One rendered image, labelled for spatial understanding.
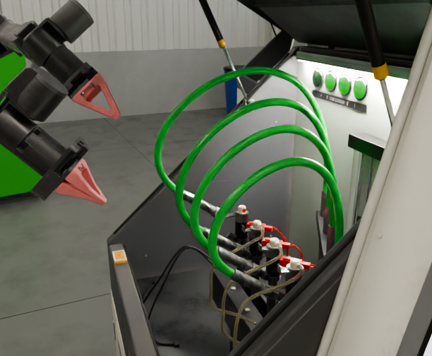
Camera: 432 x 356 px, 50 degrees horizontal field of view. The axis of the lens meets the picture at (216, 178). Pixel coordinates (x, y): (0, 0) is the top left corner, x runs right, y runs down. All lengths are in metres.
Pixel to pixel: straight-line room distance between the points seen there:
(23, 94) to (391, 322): 0.58
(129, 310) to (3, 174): 3.32
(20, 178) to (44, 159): 3.55
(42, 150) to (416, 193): 0.52
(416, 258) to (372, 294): 0.09
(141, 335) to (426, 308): 0.56
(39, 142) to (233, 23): 7.50
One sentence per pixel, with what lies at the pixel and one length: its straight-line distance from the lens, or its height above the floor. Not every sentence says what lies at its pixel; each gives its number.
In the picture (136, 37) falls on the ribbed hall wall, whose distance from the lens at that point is 7.55.
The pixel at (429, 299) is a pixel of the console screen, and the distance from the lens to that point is 0.57.
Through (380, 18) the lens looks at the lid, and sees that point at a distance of 0.88.
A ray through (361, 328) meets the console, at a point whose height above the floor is 1.15.
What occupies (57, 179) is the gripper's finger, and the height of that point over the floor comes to 1.30.
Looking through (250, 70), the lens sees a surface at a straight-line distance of 0.91.
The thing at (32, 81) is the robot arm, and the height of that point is 1.44.
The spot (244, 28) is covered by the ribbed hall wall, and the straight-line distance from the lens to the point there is 8.22.
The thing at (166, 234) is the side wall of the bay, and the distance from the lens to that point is 1.31.
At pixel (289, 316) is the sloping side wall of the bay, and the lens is 0.70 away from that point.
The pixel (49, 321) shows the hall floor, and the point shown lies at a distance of 2.72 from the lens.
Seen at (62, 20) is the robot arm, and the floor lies 1.52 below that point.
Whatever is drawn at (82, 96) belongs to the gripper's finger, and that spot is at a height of 1.39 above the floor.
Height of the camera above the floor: 1.53
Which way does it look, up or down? 19 degrees down
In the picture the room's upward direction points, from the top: straight up
